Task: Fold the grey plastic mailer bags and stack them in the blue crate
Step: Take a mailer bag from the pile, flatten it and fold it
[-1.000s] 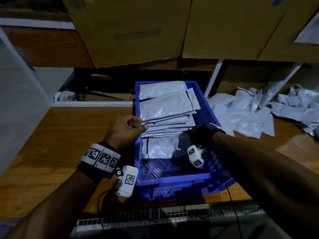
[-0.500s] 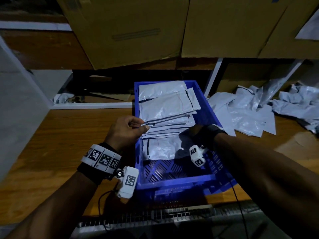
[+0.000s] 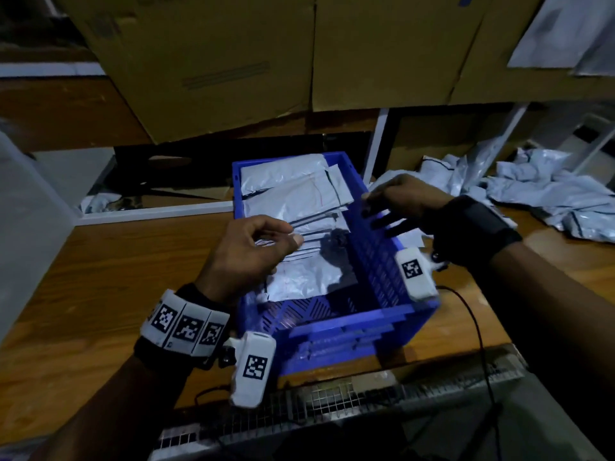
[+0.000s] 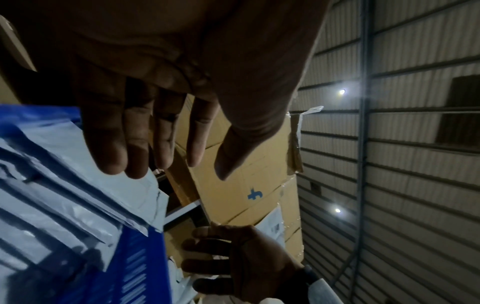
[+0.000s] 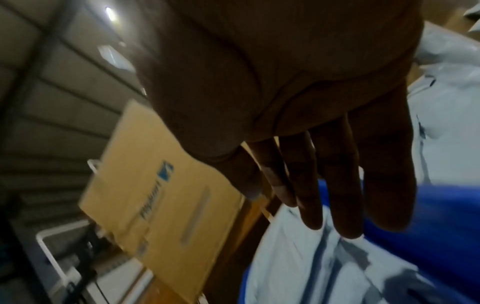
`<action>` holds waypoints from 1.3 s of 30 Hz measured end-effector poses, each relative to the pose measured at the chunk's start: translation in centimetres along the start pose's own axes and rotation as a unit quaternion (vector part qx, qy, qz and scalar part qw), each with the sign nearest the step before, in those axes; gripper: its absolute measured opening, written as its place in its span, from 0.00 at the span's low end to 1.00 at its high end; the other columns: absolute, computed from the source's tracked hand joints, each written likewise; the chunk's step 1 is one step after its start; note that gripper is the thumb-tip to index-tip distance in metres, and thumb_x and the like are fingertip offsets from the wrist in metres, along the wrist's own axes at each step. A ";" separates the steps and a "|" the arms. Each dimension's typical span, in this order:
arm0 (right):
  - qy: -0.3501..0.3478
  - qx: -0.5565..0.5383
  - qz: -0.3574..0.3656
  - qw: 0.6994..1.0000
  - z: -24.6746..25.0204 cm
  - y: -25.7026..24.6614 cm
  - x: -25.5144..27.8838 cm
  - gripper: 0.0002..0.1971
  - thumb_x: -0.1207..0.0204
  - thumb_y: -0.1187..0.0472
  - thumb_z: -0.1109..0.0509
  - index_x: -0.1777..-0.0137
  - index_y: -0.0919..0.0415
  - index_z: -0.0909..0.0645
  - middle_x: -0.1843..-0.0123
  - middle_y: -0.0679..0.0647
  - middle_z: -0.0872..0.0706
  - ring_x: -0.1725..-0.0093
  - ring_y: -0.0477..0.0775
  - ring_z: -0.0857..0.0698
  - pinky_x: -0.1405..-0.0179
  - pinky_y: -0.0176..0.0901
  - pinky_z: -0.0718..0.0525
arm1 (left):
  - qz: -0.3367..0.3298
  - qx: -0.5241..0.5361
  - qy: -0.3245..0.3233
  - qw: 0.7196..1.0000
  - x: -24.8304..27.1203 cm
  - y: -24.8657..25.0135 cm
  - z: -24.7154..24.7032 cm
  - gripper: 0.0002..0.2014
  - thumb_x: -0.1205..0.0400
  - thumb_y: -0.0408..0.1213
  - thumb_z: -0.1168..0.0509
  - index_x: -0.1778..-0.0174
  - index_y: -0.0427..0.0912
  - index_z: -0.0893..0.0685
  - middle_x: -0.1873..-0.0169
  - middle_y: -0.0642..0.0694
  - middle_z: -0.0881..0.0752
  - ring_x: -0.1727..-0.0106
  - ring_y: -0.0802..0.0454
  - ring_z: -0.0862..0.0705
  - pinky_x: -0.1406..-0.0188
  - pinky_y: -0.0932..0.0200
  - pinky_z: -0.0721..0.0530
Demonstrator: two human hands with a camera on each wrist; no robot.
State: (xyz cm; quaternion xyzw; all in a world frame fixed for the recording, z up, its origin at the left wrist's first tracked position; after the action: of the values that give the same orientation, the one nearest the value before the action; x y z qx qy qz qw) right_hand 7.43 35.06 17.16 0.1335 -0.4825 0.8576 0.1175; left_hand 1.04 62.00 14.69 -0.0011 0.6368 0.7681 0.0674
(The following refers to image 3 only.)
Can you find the person's right hand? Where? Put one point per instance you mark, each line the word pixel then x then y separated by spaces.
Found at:
pixel 408 198

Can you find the person's left hand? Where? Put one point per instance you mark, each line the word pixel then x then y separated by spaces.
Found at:
pixel 240 264

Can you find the packed white bags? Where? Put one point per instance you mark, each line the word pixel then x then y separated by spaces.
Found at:
pixel 288 192

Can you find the blue plastic crate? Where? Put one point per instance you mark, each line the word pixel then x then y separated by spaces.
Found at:
pixel 384 302

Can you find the pile of grey mailer bags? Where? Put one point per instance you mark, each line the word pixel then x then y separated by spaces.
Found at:
pixel 548 192

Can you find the person's right forearm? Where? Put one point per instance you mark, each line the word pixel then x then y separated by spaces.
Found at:
pixel 557 331

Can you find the white metal shelf leg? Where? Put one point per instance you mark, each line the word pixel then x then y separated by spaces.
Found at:
pixel 505 134
pixel 376 144

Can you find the right marker wristband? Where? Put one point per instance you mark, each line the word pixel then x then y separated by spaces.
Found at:
pixel 471 232

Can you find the marker wristband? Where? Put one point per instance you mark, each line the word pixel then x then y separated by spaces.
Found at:
pixel 471 232
pixel 183 326

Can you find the left marker wristband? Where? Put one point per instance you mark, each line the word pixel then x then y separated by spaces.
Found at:
pixel 183 326

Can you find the wooden table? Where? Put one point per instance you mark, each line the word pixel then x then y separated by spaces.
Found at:
pixel 86 293

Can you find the plain cardboard box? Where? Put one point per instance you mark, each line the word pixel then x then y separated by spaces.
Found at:
pixel 192 62

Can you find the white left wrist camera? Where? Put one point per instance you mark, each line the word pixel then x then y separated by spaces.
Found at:
pixel 253 367

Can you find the white metal rack frame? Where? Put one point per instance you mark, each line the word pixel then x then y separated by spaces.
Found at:
pixel 48 69

